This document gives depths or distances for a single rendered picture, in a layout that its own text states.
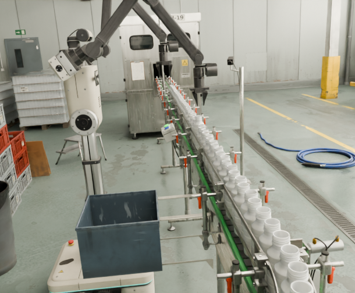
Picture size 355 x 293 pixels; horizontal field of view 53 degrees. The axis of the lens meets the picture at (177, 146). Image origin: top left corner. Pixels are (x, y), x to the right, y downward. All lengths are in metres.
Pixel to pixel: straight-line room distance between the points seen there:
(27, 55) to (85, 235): 11.05
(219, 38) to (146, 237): 10.88
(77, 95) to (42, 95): 6.08
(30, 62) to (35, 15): 1.40
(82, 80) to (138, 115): 4.35
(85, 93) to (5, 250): 1.48
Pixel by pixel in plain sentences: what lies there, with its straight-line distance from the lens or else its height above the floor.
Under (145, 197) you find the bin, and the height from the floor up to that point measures 0.91.
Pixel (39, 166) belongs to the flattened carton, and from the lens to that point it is 5.08.
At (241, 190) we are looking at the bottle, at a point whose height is 1.15.
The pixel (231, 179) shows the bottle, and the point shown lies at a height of 1.14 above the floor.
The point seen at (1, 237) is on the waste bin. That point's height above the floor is 0.30.
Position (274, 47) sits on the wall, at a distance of 12.52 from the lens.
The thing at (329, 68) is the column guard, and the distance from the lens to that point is 10.31.
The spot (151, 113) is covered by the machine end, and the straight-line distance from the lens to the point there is 6.37.
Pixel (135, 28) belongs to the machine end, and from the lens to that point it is 6.28.
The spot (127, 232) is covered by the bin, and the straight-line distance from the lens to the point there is 1.39.
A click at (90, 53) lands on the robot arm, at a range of 1.90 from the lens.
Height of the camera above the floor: 1.58
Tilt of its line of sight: 16 degrees down
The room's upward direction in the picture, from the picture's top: 3 degrees counter-clockwise
